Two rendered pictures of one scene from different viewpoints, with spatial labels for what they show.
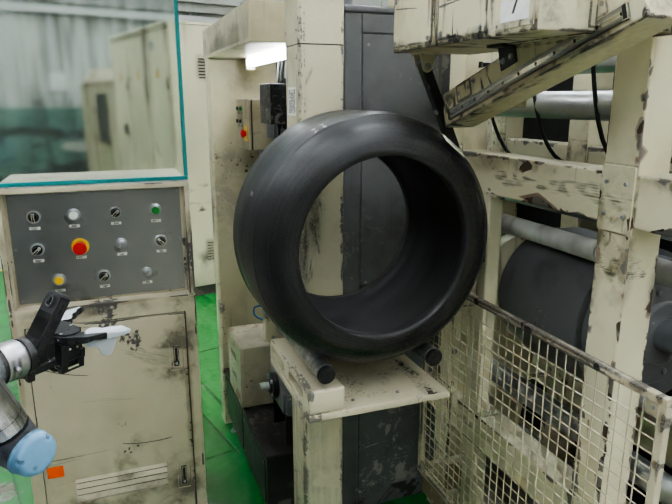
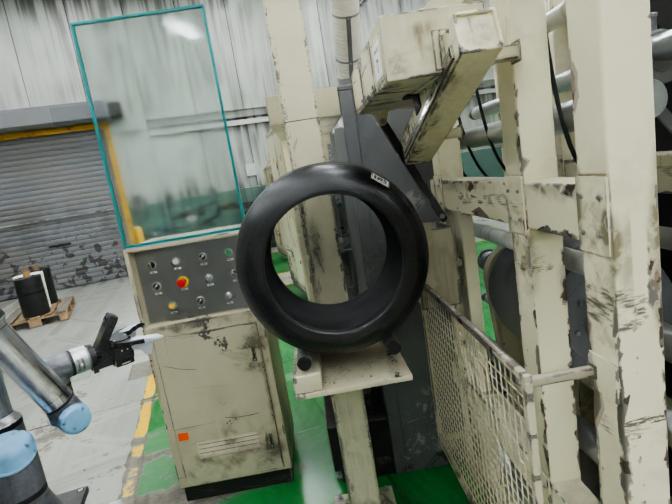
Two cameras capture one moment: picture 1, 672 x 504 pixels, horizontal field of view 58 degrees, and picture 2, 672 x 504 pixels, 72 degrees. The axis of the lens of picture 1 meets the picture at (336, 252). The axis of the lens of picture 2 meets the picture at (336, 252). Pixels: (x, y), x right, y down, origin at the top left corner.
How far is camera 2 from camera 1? 0.55 m
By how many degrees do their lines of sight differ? 18
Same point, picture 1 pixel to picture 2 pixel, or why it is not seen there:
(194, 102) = not seen: hidden behind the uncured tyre
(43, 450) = (79, 417)
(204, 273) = not seen: hidden behind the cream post
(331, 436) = (356, 412)
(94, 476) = (209, 440)
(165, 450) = (255, 422)
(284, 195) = (248, 234)
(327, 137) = (276, 188)
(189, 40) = not seen: hidden behind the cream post
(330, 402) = (310, 384)
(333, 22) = (307, 102)
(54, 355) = (112, 355)
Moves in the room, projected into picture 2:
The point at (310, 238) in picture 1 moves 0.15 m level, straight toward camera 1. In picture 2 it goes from (315, 262) to (303, 271)
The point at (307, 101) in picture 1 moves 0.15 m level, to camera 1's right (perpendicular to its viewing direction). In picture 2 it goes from (297, 162) to (336, 155)
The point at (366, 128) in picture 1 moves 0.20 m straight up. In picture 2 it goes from (304, 177) to (291, 106)
